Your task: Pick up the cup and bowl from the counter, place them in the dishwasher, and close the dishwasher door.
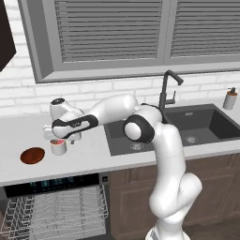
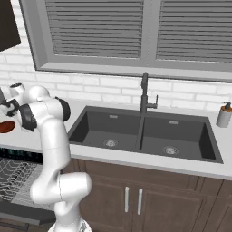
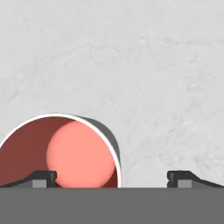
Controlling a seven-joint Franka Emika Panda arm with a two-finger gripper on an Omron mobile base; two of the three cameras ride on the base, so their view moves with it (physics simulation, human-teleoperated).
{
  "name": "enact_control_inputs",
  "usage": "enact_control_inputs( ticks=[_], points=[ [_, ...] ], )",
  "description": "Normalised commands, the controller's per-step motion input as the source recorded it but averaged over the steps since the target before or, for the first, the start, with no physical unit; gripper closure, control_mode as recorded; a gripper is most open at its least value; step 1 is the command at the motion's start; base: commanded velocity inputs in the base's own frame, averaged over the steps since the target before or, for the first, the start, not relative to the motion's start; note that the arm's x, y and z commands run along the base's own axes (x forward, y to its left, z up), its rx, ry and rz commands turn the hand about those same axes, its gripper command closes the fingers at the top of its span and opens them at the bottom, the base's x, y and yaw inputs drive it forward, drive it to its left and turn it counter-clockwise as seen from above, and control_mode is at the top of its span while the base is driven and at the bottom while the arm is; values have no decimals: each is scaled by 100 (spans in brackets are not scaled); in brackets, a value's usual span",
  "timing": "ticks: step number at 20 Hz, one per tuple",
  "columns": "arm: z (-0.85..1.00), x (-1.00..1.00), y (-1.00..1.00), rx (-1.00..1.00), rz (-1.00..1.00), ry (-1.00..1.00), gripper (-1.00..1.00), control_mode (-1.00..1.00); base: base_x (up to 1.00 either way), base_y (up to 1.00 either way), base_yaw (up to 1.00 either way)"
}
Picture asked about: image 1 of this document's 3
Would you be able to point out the dark wall cupboard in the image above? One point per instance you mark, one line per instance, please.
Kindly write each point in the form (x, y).
(5, 34)

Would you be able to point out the brown red bowl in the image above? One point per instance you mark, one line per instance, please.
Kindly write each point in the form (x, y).
(32, 155)

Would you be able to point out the white cup with red inside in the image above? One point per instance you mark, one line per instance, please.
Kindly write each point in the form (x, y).
(58, 148)

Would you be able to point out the grey window with blinds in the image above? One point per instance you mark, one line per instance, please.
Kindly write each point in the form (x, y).
(125, 34)

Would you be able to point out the dark grey sink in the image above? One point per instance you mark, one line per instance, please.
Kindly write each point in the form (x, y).
(200, 125)

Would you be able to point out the brown cupboard door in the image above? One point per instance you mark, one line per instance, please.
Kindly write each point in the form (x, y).
(215, 187)
(131, 203)

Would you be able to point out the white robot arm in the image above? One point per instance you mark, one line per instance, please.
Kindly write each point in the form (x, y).
(168, 162)

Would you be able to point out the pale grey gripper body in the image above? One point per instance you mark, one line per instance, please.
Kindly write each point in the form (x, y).
(48, 132)

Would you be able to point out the white soap dispenser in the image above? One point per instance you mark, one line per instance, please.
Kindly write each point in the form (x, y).
(230, 100)

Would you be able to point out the black tap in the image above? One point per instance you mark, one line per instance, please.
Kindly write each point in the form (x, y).
(163, 93)

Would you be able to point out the black dishwasher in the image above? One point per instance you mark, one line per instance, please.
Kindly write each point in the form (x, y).
(56, 182)

